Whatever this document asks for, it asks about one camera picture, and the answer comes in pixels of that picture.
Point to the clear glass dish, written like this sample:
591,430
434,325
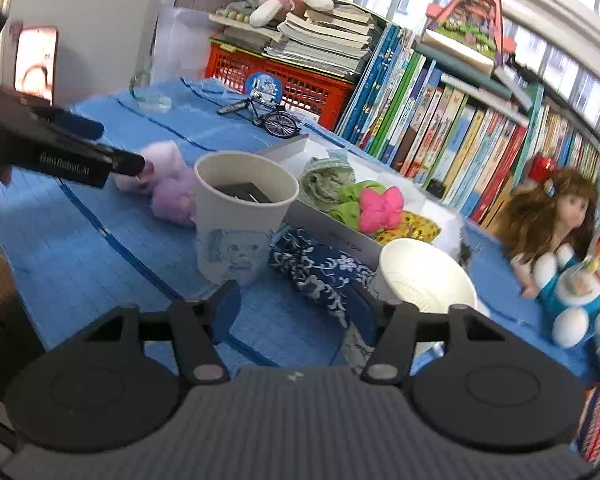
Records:
152,95

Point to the translucent plastic bin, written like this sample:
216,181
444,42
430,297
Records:
180,40

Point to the red plastic crate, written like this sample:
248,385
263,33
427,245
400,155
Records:
300,85

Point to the paper cup with rabbit drawing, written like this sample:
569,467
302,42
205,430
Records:
425,277

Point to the stack of books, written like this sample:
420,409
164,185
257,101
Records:
325,35

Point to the blue round tag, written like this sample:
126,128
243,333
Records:
261,87

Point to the pink purple plush toy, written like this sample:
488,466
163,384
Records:
162,157

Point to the green checked scrunchie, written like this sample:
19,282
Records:
325,180

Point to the red container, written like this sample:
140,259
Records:
541,167

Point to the small black jar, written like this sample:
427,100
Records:
436,189

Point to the blue cat plush toy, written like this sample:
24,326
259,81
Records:
580,300

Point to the blue floral cloth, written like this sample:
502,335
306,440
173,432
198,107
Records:
320,270

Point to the row of upright books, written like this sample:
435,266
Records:
455,135

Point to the brown-haired doll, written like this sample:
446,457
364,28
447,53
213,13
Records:
550,215

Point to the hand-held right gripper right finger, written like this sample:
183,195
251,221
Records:
362,312

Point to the pink plush flower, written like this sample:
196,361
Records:
380,210

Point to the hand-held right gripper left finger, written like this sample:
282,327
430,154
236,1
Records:
225,307

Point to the black binder clips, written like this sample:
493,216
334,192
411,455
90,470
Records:
467,252

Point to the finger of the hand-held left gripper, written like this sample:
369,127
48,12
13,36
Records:
77,125
127,162

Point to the white box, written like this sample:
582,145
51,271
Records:
325,232

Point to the toy house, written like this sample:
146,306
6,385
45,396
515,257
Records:
472,20

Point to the paper cup with blue drawing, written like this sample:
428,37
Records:
240,230

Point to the black toy bicycle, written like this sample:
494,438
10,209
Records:
275,120

